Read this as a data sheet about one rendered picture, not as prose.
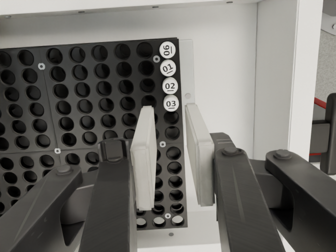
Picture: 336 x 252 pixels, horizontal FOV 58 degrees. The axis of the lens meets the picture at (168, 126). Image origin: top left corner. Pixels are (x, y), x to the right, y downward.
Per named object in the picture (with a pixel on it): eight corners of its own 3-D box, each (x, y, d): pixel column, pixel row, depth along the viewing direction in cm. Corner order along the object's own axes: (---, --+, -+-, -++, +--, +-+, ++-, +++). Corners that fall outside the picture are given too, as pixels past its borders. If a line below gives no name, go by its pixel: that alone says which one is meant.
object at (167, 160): (178, 38, 24) (178, 38, 24) (187, 223, 30) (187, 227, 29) (155, 39, 24) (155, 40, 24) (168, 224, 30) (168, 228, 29)
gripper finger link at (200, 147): (196, 144, 12) (214, 142, 12) (184, 103, 19) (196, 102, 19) (198, 208, 13) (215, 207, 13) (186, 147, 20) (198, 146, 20)
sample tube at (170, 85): (176, 83, 28) (178, 94, 24) (162, 84, 28) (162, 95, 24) (175, 70, 28) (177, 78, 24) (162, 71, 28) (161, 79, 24)
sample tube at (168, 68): (176, 65, 28) (178, 72, 23) (164, 70, 28) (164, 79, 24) (170, 52, 27) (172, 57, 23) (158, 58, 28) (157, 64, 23)
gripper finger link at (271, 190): (221, 178, 11) (304, 173, 11) (203, 132, 16) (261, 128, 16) (221, 214, 11) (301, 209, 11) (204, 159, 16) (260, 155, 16)
